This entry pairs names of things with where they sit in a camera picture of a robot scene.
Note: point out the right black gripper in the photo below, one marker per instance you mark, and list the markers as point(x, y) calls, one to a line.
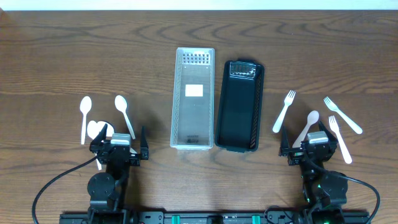
point(296, 155)

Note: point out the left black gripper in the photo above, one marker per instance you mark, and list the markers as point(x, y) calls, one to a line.
point(118, 154)

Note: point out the white plastic spoon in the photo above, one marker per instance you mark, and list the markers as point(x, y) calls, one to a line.
point(312, 118)
point(121, 105)
point(85, 107)

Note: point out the white plastic fork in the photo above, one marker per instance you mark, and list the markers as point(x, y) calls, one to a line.
point(344, 150)
point(287, 102)

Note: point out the mint green plastic fork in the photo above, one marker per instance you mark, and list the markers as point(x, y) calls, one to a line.
point(333, 107)

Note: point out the black plastic basket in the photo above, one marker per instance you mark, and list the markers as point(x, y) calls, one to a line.
point(239, 115)

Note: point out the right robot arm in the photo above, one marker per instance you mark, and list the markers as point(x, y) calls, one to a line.
point(324, 191)

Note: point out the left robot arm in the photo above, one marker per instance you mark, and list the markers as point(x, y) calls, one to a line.
point(107, 189)

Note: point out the white spoon under left gripper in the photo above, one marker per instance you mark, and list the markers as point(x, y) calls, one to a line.
point(93, 129)

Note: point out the clear plastic basket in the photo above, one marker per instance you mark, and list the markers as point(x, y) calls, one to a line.
point(193, 117)

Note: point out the white label in basket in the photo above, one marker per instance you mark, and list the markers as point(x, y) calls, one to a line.
point(193, 90)

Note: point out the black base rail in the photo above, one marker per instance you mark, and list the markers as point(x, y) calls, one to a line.
point(270, 216)

